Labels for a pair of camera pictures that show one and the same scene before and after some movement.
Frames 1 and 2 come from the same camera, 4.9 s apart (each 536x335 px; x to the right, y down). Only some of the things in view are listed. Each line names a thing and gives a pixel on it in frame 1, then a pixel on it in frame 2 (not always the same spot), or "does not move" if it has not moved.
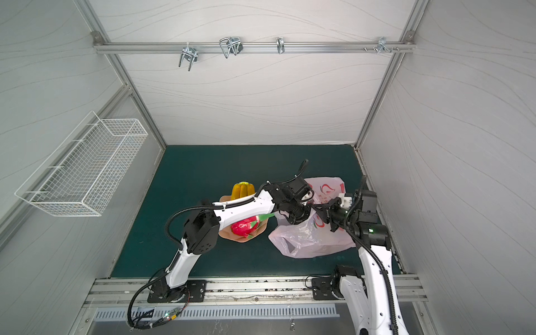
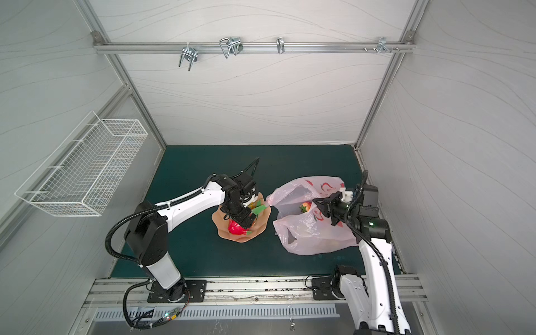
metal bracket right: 382,46 does not move
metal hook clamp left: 188,54 does not move
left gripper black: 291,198 -> 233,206
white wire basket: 78,177 does not move
